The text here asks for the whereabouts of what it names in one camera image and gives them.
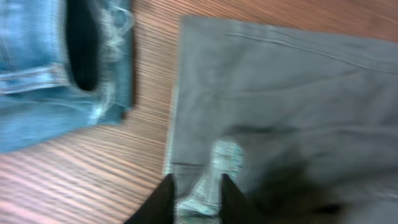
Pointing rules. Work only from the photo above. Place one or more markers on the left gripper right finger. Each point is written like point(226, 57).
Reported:
point(234, 208)

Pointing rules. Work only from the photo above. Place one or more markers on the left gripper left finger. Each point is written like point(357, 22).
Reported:
point(159, 206)

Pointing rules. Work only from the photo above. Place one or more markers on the grey shorts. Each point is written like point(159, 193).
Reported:
point(305, 123)

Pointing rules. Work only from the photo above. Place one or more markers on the folded blue denim shorts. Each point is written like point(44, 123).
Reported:
point(65, 65)

